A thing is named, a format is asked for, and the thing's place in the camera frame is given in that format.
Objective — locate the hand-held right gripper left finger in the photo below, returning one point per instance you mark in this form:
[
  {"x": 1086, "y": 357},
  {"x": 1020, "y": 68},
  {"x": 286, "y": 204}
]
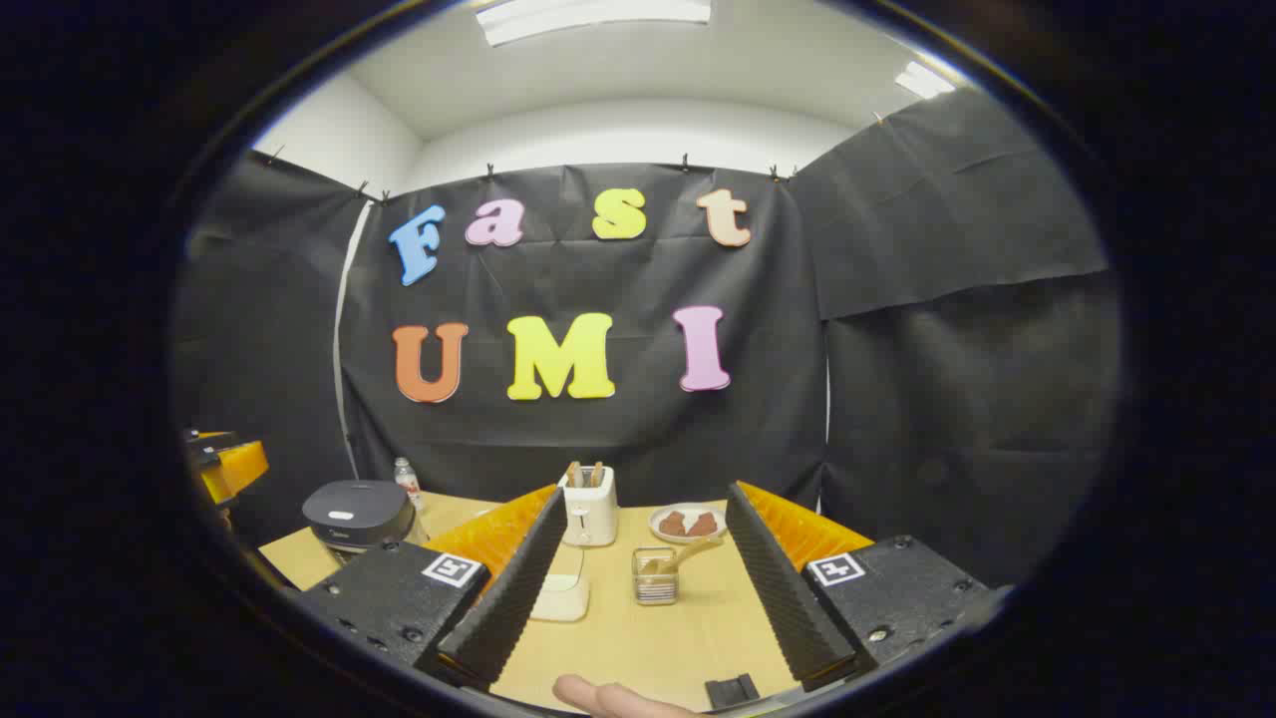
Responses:
[{"x": 518, "y": 588}]

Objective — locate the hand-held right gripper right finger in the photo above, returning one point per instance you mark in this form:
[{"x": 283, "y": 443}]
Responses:
[{"x": 783, "y": 588}]

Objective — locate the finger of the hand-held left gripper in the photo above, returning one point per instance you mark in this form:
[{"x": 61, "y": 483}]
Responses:
[{"x": 239, "y": 469}]

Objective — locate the wooden spoon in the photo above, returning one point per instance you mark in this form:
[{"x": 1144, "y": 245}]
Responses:
[{"x": 688, "y": 553}]

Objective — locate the black silver rice cooker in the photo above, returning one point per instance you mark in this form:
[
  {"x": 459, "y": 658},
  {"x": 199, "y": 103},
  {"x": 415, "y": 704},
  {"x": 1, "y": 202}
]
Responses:
[{"x": 354, "y": 514}]

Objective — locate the white toaster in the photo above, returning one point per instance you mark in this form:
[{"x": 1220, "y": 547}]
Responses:
[{"x": 590, "y": 519}]

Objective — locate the brown meat piece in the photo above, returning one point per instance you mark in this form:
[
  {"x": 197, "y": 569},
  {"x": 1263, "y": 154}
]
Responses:
[
  {"x": 703, "y": 525},
  {"x": 673, "y": 524}
]

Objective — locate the white plate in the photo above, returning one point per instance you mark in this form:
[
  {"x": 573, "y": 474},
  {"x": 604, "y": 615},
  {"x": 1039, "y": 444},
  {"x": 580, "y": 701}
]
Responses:
[{"x": 688, "y": 538}]

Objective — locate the clear water bottle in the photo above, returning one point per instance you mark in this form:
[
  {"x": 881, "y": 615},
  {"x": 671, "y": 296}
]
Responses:
[{"x": 407, "y": 484}]

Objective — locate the black backdrop cloth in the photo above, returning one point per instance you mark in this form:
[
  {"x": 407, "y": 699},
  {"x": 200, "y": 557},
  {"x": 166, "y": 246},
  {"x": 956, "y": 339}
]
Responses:
[{"x": 598, "y": 429}]

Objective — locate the long ceiling light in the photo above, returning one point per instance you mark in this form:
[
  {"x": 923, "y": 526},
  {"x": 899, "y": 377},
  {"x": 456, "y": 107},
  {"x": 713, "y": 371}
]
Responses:
[{"x": 593, "y": 18}]

